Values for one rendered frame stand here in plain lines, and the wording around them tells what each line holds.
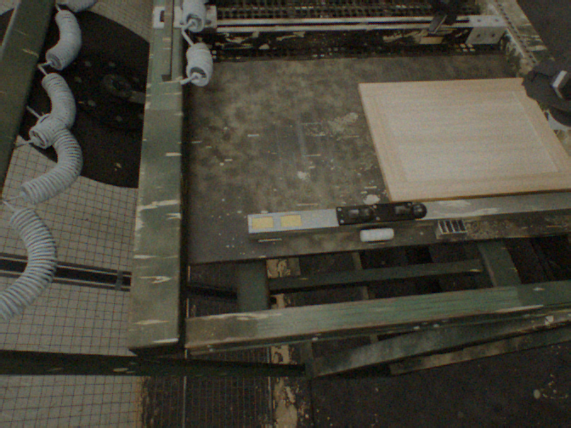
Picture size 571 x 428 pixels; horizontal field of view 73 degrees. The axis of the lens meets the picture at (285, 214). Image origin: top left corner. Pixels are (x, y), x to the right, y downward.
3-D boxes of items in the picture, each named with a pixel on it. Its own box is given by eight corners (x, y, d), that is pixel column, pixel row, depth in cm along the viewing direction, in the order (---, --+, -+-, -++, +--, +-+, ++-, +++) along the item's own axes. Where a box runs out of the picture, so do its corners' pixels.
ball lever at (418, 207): (405, 217, 98) (431, 218, 84) (391, 218, 97) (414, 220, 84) (404, 202, 97) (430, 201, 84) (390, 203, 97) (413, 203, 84)
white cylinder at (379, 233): (361, 244, 97) (391, 241, 98) (364, 239, 94) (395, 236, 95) (358, 233, 98) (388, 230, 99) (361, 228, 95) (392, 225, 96)
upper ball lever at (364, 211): (359, 221, 96) (378, 222, 83) (345, 222, 96) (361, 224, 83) (358, 205, 96) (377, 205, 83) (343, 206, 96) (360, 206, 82)
